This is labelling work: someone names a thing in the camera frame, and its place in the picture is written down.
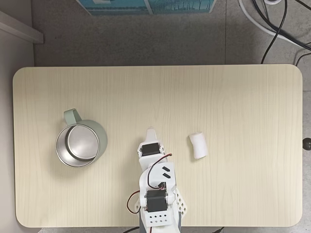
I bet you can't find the pale green steel mug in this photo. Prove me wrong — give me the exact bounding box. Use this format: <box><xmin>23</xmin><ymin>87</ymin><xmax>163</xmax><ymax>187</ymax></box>
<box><xmin>55</xmin><ymin>108</ymin><xmax>108</xmax><ymax>168</ymax></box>

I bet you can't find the red black servo wire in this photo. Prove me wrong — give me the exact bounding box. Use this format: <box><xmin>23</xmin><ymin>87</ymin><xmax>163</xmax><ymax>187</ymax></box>
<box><xmin>146</xmin><ymin>153</ymin><xmax>173</xmax><ymax>190</ymax></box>
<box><xmin>126</xmin><ymin>190</ymin><xmax>141</xmax><ymax>215</ymax></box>

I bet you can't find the white hose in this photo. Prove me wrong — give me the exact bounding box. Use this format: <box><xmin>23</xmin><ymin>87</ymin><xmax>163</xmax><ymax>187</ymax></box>
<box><xmin>238</xmin><ymin>0</ymin><xmax>311</xmax><ymax>48</ymax></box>

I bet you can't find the white shelf ledge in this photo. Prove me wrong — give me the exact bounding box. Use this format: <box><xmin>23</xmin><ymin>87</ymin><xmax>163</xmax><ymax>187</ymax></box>
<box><xmin>0</xmin><ymin>10</ymin><xmax>45</xmax><ymax>45</ymax></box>

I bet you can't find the black floor cable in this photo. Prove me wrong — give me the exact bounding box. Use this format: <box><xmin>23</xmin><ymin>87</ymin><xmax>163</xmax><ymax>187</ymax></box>
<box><xmin>295</xmin><ymin>52</ymin><xmax>311</xmax><ymax>67</ymax></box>
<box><xmin>260</xmin><ymin>0</ymin><xmax>288</xmax><ymax>65</ymax></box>
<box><xmin>252</xmin><ymin>0</ymin><xmax>311</xmax><ymax>49</ymax></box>

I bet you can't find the blue printed box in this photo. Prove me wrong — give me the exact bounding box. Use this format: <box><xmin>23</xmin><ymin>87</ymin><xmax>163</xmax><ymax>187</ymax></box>
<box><xmin>75</xmin><ymin>0</ymin><xmax>217</xmax><ymax>16</ymax></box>

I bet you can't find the white perforated table clamp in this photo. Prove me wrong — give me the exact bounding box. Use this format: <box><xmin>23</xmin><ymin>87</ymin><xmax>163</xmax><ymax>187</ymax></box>
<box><xmin>173</xmin><ymin>186</ymin><xmax>189</xmax><ymax>215</ymax></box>

